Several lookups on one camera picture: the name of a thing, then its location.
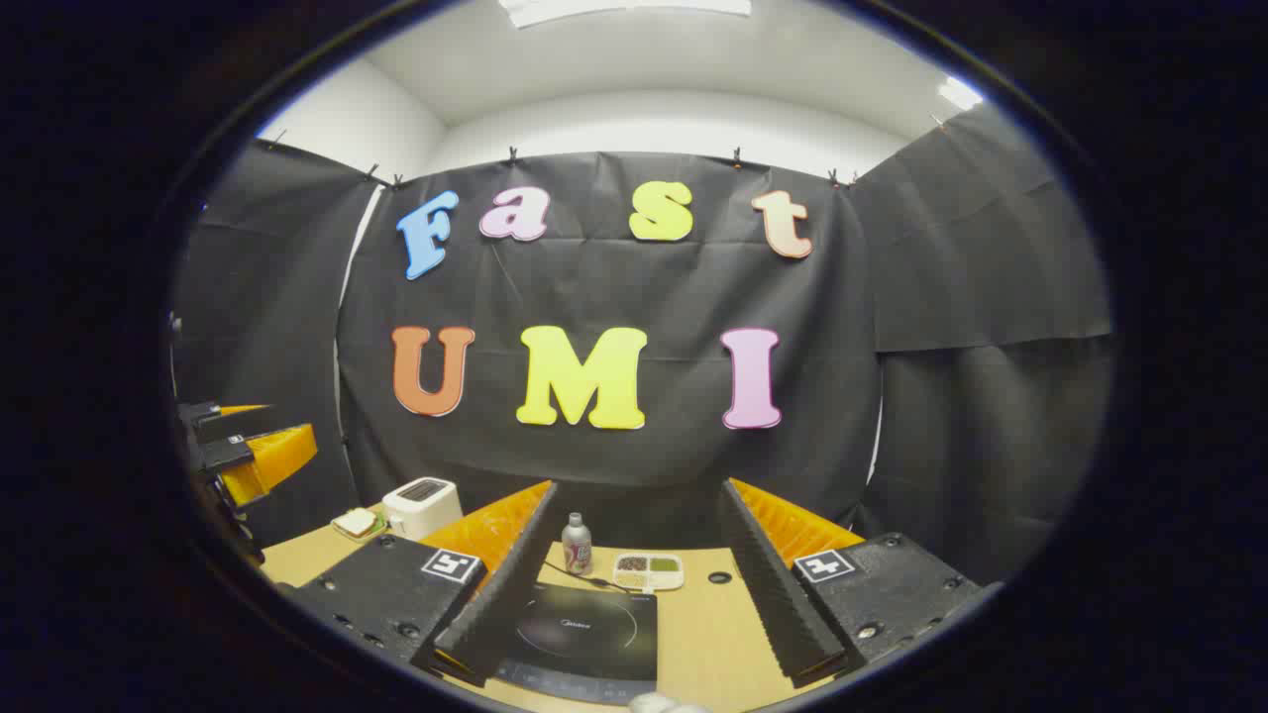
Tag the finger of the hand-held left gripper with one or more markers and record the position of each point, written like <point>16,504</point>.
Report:
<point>248,426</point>
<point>277,460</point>

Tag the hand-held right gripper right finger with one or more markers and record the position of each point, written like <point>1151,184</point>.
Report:
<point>773,594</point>

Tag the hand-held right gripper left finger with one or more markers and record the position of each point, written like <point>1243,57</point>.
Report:
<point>505,594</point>

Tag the black induction cooktop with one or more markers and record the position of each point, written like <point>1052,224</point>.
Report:
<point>584,634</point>

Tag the silver printed drink bottle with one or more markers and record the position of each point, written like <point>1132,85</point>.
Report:
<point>577,545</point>

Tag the sandwich with lettuce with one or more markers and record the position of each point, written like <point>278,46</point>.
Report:
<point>356,521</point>

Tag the white toaster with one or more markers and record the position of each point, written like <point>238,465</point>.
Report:
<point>421,507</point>

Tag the small white rectangular plate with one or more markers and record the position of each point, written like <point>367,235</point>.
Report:
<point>379,533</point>

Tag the white divided dish of beans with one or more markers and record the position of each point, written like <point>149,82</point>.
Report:
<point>649,571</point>

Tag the ceiling light panel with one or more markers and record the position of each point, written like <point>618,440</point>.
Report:
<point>624,8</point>
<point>959,94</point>

